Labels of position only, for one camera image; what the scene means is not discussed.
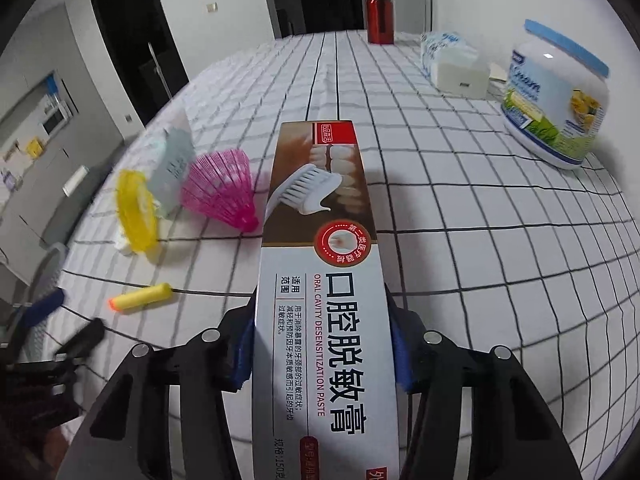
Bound red white toothpaste box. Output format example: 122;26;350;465
252;120;400;479

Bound grey perforated laundry basket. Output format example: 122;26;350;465
18;243;67;361

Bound yellow foam dart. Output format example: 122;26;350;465
107;283;172;312

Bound white flat box on table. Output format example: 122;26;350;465
63;166;89;197

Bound grey cabinet counter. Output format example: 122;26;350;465
0;129;126;286

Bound yellow box on counter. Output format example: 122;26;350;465
25;136;44;160

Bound wet wipes pack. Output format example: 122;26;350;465
148;108;195;218

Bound white microwave oven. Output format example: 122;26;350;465
41;101;72;136

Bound pink shuttlecock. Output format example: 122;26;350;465
180;148;259;233

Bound black white checkered tablecloth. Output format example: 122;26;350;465
42;32;639;479

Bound blue water dispenser jug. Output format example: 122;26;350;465
44;73;58;96

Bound broom with blue head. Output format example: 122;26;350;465
148;42;172;101

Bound white blue milk powder jar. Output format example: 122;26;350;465
500;18;610;170

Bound white rectangular box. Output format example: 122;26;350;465
432;56;490;99

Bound blue white tissue pack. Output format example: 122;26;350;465
420;32;478;80

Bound red water bottle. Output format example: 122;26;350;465
366;0;394;44

